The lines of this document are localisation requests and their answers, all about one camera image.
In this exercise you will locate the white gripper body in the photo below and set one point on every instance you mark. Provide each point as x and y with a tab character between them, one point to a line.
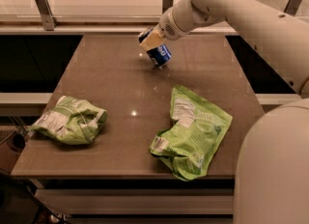
169	25

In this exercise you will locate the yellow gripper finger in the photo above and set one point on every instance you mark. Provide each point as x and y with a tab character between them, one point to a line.
151	39

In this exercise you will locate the blue pepsi can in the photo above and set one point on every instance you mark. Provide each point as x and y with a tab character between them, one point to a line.
159	55

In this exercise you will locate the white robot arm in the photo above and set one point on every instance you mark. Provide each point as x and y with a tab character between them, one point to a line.
272	176

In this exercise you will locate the flat green chip bag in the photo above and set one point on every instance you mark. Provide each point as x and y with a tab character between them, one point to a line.
199	126

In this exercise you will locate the crumpled green chip bag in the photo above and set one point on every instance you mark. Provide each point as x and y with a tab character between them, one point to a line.
71	121

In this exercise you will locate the grey drawer under table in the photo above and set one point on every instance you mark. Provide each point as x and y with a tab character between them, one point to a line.
137	201

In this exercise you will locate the left metal railing bracket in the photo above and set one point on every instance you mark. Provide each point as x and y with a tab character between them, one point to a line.
48	20

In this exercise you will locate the right metal railing bracket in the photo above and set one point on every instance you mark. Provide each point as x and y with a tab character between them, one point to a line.
292	7

